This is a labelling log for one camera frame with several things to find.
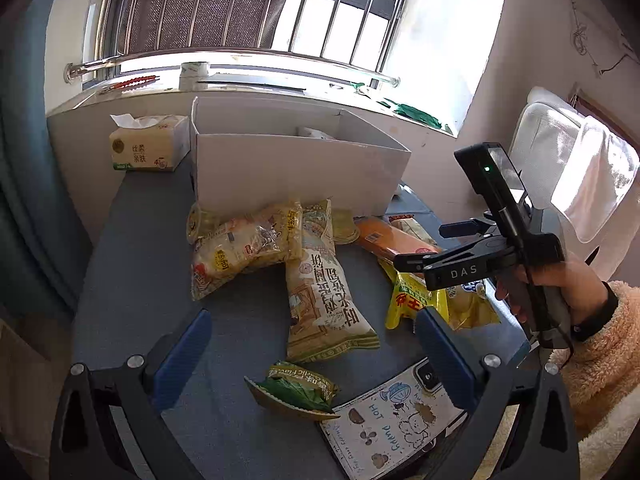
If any pale yellow jelly cup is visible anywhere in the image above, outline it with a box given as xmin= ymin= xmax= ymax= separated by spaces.
xmin=331 ymin=208 xmax=360 ymax=245
xmin=186 ymin=204 xmax=221 ymax=243

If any orange snack packet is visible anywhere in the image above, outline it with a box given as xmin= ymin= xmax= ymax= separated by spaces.
xmin=354 ymin=216 xmax=443 ymax=261

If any black wristband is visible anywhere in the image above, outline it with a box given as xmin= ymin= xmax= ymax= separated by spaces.
xmin=570 ymin=281 xmax=621 ymax=343

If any small green snack packet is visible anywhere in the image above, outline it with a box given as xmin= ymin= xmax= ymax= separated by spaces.
xmin=244 ymin=361 xmax=342 ymax=422

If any white chair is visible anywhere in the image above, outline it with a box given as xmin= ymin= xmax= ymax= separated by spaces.
xmin=507 ymin=86 xmax=640 ymax=281

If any metal rail bar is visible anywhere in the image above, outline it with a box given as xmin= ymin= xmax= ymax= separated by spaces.
xmin=65 ymin=47 xmax=401 ymax=88

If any yellow packet with blue print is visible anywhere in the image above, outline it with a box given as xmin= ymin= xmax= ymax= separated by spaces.
xmin=445 ymin=280 xmax=501 ymax=331

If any white cardboard box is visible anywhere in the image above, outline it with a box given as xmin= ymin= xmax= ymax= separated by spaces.
xmin=189 ymin=96 xmax=412 ymax=216

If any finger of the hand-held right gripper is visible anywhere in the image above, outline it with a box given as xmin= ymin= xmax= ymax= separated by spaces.
xmin=439 ymin=219 xmax=495 ymax=239
xmin=393 ymin=238 xmax=501 ymax=274

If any red orange beaded stick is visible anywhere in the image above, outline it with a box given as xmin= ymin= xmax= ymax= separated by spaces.
xmin=112 ymin=75 xmax=161 ymax=90

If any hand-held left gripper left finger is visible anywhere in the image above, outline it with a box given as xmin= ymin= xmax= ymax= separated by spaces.
xmin=50 ymin=308 xmax=213 ymax=480

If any yellow tissue pack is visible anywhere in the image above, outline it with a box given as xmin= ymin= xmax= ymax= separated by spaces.
xmin=109 ymin=114 xmax=191 ymax=172

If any metal window guard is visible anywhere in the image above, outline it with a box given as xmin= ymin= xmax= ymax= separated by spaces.
xmin=95 ymin=0 xmax=418 ymax=76

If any beige snack packet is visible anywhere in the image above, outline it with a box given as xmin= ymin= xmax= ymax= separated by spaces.
xmin=390 ymin=217 xmax=437 ymax=247

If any person's right hand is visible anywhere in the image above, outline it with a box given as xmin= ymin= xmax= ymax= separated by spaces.
xmin=495 ymin=255 xmax=613 ymax=331

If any phone with cartoon case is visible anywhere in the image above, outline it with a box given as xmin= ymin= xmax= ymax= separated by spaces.
xmin=320 ymin=357 xmax=468 ymax=480

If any white tape roll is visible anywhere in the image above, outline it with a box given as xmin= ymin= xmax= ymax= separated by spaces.
xmin=180 ymin=61 xmax=208 ymax=92

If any yellow packet with red label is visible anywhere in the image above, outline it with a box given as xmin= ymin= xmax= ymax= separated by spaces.
xmin=378 ymin=257 xmax=451 ymax=331

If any teal curtain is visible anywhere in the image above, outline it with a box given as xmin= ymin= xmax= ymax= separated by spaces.
xmin=0 ymin=0 xmax=96 ymax=321

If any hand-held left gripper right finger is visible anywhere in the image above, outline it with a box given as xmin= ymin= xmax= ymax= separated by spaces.
xmin=414 ymin=306 xmax=581 ymax=480

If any person's right forearm fluffy sleeve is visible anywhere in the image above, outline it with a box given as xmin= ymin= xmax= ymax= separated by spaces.
xmin=547 ymin=280 xmax=640 ymax=456

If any long cream snack packet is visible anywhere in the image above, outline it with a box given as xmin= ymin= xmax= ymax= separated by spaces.
xmin=285 ymin=199 xmax=381 ymax=363

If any clear yellow bread bag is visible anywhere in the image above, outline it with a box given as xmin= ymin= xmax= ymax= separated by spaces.
xmin=191 ymin=202 xmax=303 ymax=302

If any grey mesh cloth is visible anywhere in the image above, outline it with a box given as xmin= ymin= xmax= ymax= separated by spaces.
xmin=117 ymin=0 xmax=303 ymax=53

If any white towel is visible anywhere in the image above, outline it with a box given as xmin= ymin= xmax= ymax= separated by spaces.
xmin=562 ymin=116 xmax=640 ymax=245

